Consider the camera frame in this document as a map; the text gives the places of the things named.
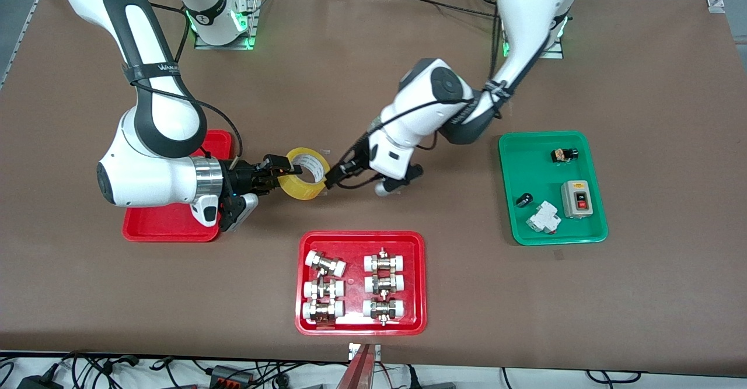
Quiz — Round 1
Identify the yellow clear packing tape roll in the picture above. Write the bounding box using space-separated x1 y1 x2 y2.
277 147 329 201

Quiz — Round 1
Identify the metal base plate right arm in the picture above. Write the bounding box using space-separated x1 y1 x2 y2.
194 0 259 50

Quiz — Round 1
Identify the plain red plastic tray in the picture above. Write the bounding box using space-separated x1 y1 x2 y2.
122 129 241 243

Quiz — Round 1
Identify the red tray holding pipe fittings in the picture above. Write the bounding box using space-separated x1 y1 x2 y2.
295 230 427 337

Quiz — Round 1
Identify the green plastic tray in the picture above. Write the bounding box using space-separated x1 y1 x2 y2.
498 131 609 246

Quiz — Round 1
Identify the white-capped metal pipe fitting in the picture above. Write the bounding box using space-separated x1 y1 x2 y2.
303 278 345 300
364 248 406 273
305 250 347 278
364 272 405 295
362 297 406 325
302 299 345 325

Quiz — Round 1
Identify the white circuit breaker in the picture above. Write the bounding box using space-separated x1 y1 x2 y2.
526 201 563 234

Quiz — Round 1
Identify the black power adapter box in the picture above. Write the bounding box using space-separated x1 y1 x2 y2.
209 365 253 385
18 376 64 389

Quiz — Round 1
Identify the black cable along right arm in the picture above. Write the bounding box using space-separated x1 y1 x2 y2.
131 1 243 165

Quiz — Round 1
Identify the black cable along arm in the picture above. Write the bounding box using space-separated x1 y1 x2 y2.
131 1 243 165
336 19 561 189

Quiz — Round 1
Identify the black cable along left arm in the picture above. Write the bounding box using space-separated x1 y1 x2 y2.
336 19 561 189

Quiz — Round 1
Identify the black cable across table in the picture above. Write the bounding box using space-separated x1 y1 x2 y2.
403 0 504 20

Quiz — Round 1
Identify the aluminium post with red side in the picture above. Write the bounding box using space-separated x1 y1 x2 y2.
336 342 381 389

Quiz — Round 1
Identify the grey on-off switch box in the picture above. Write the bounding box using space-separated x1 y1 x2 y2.
560 180 595 219

